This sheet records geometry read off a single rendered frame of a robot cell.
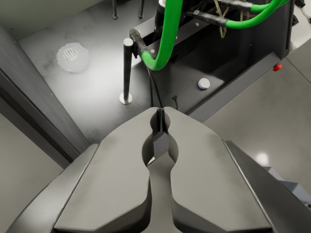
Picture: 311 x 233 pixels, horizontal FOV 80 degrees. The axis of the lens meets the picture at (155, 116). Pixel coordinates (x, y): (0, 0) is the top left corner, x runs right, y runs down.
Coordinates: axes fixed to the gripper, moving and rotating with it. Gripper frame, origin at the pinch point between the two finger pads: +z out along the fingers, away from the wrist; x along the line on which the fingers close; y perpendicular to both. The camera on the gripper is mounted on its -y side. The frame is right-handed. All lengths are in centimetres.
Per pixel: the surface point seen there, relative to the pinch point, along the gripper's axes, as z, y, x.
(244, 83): 42, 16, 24
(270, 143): 115, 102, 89
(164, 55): 9.4, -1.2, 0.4
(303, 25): 56, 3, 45
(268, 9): 25.5, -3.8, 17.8
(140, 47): 20.7, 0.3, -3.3
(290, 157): 109, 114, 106
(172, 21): 7.4, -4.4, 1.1
